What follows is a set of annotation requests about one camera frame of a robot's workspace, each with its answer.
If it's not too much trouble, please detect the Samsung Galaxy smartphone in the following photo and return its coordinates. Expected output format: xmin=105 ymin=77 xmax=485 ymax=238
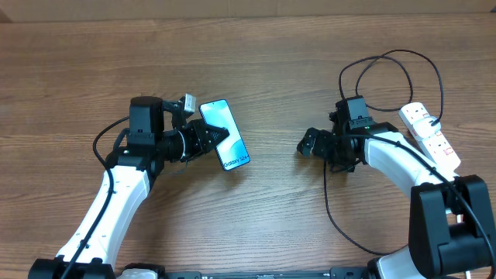
xmin=199 ymin=99 xmax=250 ymax=171

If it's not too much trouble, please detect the black USB charging cable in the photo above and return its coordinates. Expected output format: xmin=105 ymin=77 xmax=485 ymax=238
xmin=322 ymin=49 xmax=445 ymax=257

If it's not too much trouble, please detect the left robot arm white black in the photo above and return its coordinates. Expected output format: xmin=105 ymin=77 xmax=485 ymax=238
xmin=28 ymin=95 xmax=237 ymax=278

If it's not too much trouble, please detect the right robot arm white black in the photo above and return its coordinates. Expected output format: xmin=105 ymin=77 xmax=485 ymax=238
xmin=297 ymin=96 xmax=495 ymax=278

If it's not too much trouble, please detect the white charger plug adapter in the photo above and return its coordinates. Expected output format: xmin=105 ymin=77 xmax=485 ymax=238
xmin=411 ymin=116 xmax=441 ymax=141

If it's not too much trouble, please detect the white power strip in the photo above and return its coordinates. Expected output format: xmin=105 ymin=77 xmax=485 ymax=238
xmin=398 ymin=102 xmax=461 ymax=173

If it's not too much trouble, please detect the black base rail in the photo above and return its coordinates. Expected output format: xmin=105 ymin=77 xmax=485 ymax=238
xmin=166 ymin=267 xmax=369 ymax=279

